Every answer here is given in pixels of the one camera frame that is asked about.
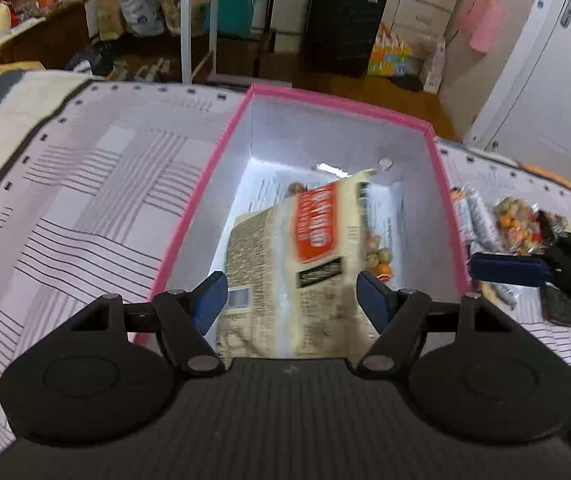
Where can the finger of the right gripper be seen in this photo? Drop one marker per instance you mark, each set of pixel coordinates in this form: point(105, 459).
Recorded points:
point(513, 270)

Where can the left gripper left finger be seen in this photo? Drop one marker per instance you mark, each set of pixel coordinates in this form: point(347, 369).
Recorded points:
point(184, 320)

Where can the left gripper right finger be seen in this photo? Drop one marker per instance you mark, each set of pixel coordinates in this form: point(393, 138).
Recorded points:
point(398, 317)

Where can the beige instant noodle packet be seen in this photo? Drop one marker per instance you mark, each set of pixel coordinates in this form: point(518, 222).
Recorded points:
point(292, 270)

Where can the mixed nut snack bag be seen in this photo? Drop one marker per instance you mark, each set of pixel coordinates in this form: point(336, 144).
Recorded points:
point(333, 230)

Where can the black snack packet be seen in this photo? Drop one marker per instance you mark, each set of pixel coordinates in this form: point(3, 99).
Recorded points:
point(555, 306)

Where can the silver snack bar packet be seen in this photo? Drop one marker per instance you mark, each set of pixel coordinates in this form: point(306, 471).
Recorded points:
point(479, 234)

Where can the patterned white bed sheet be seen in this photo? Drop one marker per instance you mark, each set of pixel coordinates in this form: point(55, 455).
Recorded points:
point(89, 202)

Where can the white door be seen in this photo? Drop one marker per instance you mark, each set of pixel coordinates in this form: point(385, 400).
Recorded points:
point(531, 118)

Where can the pink storage box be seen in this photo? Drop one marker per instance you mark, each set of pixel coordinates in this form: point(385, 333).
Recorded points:
point(281, 136)

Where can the white paper bag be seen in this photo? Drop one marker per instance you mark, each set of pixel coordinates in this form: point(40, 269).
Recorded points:
point(433, 66)

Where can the colourful gift bag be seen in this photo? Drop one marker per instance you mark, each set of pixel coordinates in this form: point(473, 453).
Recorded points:
point(392, 56)

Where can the pink hanging bag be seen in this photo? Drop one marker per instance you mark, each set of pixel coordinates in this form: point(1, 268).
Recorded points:
point(479, 21)

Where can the striped fleece blanket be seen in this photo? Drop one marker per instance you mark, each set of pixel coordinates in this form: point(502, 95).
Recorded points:
point(26, 98)

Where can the black suitcase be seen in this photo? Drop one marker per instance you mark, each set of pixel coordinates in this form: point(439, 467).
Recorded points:
point(339, 35)

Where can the brown paper bag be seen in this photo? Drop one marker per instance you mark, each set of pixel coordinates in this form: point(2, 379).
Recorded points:
point(111, 23)

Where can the wooden nightstand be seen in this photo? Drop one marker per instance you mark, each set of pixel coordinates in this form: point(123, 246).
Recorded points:
point(54, 42)

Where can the teal shopping bag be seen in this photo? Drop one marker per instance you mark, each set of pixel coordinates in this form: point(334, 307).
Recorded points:
point(236, 17)

